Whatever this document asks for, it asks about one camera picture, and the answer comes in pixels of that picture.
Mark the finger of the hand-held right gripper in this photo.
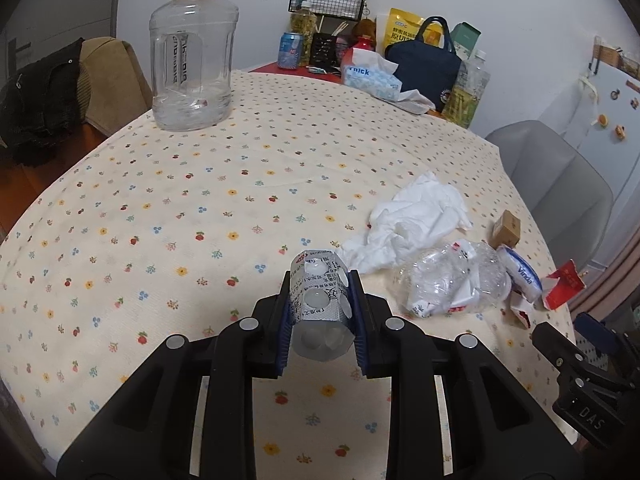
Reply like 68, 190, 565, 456
574, 312, 626, 376
531, 322, 588, 386

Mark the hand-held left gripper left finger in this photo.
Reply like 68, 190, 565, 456
56, 270, 293, 480

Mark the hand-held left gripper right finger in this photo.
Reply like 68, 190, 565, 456
347, 270, 586, 480

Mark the silver pill blister pack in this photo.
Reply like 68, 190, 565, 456
289, 249, 356, 362

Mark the red white paper scrap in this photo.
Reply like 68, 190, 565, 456
510, 292, 534, 329

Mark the torn red white carton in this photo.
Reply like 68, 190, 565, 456
542, 259, 586, 310

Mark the white blue tissue packet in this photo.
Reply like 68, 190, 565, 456
496, 246, 543, 303

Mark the crushed clear plastic bottle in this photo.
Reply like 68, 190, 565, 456
395, 240, 512, 318

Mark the white tissue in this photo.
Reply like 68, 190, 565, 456
334, 171, 473, 275

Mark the small brown cardboard box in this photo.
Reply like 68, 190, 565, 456
490, 210, 521, 250

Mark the white fridge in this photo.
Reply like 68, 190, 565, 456
562, 35, 640, 266

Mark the grey chair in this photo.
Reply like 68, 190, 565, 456
484, 120, 615, 268

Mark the white cloth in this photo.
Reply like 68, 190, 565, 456
395, 89, 437, 115

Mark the blue tissue box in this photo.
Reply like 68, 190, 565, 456
342, 49, 403, 102

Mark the clear bottle with yellow liquid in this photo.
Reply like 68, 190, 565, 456
442, 50, 491, 128

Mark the navy lunch bag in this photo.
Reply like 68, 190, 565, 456
384, 16, 463, 113

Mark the blue soda can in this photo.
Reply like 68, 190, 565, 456
277, 31, 306, 70

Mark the black pen holder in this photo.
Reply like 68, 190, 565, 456
310, 32, 343, 66

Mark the red container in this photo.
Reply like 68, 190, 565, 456
346, 35, 376, 63

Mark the large clear water jug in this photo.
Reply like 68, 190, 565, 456
149, 0, 240, 132

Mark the wicker basket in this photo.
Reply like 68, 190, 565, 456
594, 45, 640, 78

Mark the bottle with yellow tea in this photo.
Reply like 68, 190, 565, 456
290, 1, 319, 67

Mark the yellow snack bag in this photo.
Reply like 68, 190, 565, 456
382, 7, 446, 56

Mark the green carton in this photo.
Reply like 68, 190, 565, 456
450, 22, 482, 61

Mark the dark jacket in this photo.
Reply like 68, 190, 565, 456
0, 37, 93, 166

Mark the black wire basket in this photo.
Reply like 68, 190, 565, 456
289, 0, 365, 23

